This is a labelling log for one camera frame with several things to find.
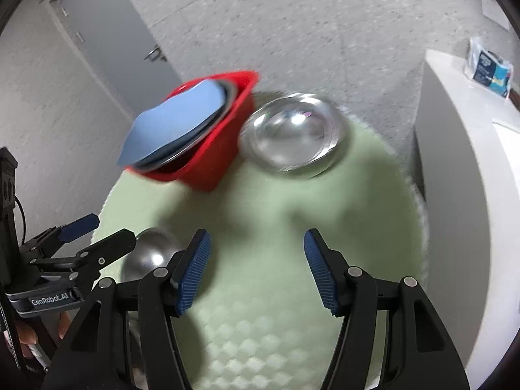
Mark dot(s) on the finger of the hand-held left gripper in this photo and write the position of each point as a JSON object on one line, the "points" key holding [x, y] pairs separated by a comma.
{"points": [[79, 226], [106, 247]]}

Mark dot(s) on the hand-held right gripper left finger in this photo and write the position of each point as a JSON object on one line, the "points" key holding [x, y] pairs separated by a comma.
{"points": [[194, 273]]}

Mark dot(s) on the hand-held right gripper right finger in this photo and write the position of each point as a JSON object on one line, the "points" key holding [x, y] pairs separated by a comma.
{"points": [[321, 273]]}

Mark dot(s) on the small stainless steel bowl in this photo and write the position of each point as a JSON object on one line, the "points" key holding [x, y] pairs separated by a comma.
{"points": [[151, 255]]}

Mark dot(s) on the red plastic basin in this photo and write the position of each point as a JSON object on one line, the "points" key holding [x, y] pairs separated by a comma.
{"points": [[211, 158]]}

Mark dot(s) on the large stainless steel bowl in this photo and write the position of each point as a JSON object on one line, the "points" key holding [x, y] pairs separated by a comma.
{"points": [[292, 136]]}

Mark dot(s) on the blue plate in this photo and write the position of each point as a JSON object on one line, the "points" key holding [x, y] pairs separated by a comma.
{"points": [[174, 122]]}

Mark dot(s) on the person's left hand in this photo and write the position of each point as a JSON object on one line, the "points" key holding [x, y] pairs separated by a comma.
{"points": [[64, 325]]}

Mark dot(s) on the round green mat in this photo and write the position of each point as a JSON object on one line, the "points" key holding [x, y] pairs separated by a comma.
{"points": [[264, 227]]}

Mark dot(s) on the white cabinet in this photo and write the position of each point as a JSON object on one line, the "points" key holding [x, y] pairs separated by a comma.
{"points": [[459, 170]]}

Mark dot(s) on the grey door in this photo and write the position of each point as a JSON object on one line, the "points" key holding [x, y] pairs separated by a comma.
{"points": [[109, 20]]}

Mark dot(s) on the blue white tissue pack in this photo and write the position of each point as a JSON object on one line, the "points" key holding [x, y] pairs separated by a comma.
{"points": [[487, 69]]}

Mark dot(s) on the white wall switch plate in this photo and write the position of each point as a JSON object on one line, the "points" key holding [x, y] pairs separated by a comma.
{"points": [[495, 11]]}

